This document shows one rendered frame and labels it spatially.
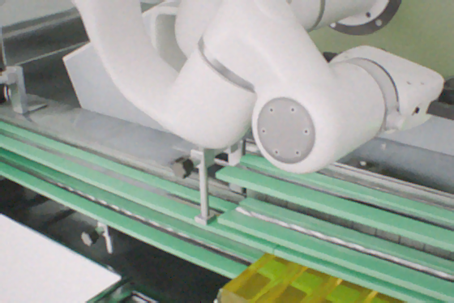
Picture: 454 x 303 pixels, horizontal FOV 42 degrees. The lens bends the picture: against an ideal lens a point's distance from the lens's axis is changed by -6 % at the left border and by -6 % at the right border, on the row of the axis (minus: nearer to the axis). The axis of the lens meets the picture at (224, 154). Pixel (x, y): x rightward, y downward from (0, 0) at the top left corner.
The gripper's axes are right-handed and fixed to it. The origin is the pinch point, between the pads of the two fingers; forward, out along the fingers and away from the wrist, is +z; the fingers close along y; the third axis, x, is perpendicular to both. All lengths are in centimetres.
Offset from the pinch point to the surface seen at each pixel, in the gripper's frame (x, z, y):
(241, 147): 22.8, 9.0, 24.9
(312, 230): 28.3, 6.6, 9.0
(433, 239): 17.6, 0.5, -8.8
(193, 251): 41.5, 4.5, 26.8
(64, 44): 37, 44, 109
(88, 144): 39, 11, 60
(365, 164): 17.4, 11.2, 6.0
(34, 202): 65, 15, 81
